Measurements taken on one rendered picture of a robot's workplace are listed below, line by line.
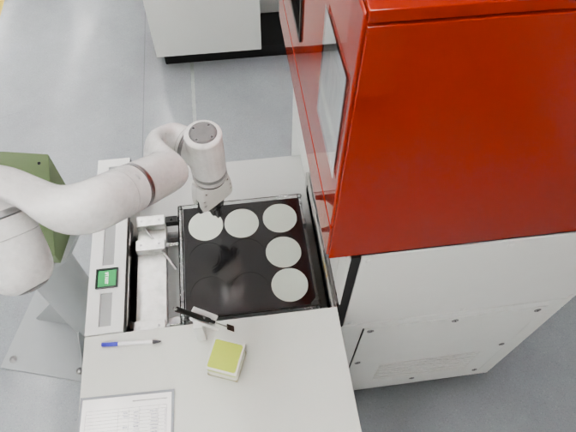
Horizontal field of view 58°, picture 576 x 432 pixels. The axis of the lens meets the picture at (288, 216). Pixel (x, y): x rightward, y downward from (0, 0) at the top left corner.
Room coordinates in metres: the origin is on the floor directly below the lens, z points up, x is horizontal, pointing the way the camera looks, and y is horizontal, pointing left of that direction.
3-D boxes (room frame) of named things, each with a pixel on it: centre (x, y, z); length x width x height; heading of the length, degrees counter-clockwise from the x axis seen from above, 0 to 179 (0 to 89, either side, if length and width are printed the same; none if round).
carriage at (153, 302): (0.64, 0.37, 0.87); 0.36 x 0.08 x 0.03; 9
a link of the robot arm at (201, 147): (0.76, 0.19, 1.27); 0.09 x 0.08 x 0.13; 63
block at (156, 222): (0.80, 0.40, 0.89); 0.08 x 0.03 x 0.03; 99
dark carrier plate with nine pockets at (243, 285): (0.70, 0.11, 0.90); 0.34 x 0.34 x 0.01; 9
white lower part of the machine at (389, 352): (0.98, -0.41, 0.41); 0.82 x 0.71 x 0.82; 9
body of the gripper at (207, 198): (0.77, 0.19, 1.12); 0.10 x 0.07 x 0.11; 136
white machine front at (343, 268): (0.92, -0.08, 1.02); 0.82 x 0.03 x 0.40; 9
